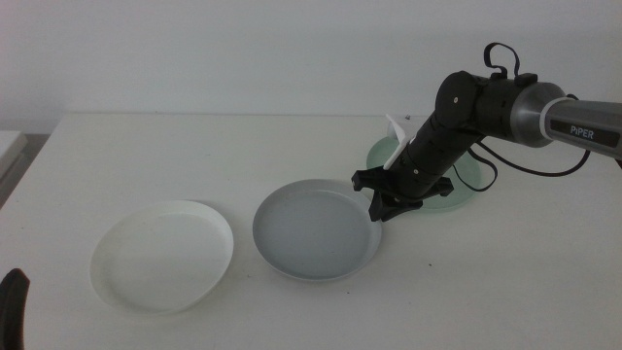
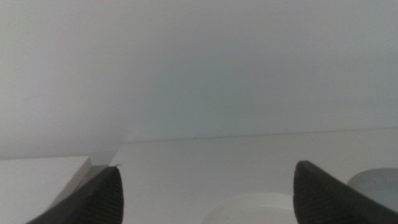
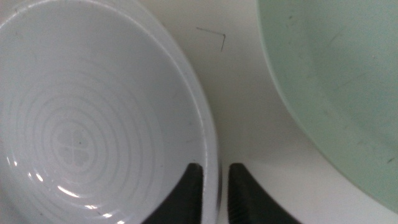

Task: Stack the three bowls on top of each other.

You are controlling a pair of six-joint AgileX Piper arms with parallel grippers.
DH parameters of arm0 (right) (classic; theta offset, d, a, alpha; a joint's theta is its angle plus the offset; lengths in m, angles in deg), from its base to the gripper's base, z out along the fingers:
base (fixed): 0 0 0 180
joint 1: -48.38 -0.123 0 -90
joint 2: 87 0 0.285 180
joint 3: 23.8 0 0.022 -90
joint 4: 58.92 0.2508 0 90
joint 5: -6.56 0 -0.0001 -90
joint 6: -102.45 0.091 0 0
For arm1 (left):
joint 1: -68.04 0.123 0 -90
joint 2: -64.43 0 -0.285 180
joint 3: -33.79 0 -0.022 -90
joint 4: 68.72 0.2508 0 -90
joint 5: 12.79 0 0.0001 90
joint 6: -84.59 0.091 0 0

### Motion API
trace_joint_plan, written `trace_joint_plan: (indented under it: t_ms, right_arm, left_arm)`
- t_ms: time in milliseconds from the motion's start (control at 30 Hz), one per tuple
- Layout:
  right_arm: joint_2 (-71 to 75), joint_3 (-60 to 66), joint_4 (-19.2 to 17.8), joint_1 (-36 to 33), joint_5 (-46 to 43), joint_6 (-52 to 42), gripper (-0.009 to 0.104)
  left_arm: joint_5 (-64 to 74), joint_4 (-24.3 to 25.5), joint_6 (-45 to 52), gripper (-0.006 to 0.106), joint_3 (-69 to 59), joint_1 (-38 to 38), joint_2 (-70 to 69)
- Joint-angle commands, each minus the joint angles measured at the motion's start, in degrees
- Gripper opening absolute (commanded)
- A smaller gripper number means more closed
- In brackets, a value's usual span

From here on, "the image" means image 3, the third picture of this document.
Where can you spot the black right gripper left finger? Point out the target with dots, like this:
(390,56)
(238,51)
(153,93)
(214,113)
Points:
(186,199)

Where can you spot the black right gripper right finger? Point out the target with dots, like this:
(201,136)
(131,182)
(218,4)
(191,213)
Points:
(244,199)

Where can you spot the white bowl with ringed inside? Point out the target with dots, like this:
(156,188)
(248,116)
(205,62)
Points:
(93,109)

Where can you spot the pale green shallow bowl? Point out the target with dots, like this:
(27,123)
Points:
(342,77)

